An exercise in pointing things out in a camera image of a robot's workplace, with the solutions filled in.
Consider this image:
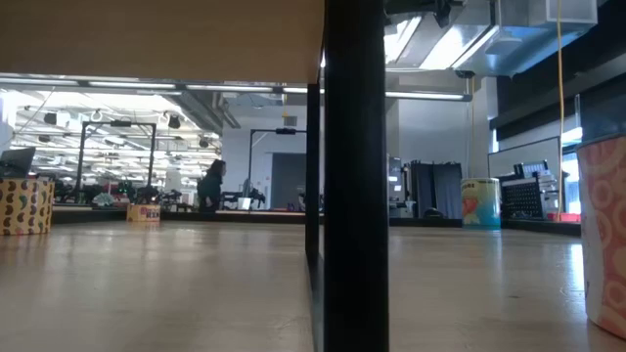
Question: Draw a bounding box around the small yellow box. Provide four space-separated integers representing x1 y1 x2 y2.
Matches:
125 203 162 225

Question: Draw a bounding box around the colourful patterned box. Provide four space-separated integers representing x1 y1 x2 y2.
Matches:
0 176 56 237

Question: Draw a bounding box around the pink patterned container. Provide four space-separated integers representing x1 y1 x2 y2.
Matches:
575 132 626 341

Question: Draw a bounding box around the grey machine cabinet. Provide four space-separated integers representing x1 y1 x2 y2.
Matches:
388 154 413 219

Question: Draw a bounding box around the person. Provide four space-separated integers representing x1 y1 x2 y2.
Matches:
196 158 228 214

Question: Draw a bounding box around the black curtained cabinet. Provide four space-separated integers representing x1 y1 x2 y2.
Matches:
409 159 465 220

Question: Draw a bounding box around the long ceiling light strip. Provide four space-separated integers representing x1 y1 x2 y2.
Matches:
0 75 473 103

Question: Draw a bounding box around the grey whiteboard panel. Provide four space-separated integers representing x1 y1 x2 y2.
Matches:
487 136 562 180

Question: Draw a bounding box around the black perforated cart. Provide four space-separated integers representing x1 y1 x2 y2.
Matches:
497 159 561 221

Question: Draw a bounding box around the red plastic tray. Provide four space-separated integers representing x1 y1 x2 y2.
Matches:
546 211 583 224

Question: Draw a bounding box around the dark monitor screen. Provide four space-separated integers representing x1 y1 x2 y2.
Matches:
0 146 37 180

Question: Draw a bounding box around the black camera gantry frame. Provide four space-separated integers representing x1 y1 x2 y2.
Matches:
246 127 309 211
74 120 158 193

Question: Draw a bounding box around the silver ventilation duct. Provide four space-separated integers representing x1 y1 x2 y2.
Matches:
385 0 599 79

